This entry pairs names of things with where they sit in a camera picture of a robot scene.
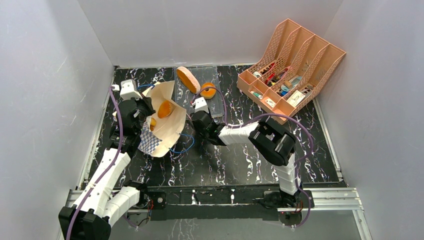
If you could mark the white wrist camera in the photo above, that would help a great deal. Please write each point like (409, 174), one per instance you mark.
(127, 90)
(200, 104)

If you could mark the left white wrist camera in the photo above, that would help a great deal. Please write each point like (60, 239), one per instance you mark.
(127, 90)

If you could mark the pink file organizer rack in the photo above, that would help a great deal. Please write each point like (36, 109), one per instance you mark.
(293, 70)

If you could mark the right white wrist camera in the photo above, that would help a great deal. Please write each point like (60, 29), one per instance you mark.
(200, 104)

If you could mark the brown checkered paper bag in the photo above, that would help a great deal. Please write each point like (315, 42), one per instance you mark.
(167, 131)

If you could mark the orange fake donut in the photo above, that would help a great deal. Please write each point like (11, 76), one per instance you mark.
(208, 90)

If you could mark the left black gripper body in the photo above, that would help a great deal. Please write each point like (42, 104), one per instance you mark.
(145, 110)

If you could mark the small yellow fake bread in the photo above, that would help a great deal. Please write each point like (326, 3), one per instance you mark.
(153, 124)

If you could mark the round orange fake bun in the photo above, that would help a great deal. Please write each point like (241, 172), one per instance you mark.
(165, 109)

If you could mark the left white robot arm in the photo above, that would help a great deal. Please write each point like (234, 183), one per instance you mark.
(97, 209)

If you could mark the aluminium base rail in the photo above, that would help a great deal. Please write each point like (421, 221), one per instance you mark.
(250, 201)

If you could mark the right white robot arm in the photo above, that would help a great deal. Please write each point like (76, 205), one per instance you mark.
(274, 142)

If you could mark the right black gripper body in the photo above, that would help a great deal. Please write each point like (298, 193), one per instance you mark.
(201, 120)

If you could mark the pink sugared bread slice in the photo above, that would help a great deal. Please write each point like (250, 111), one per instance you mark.
(188, 79)

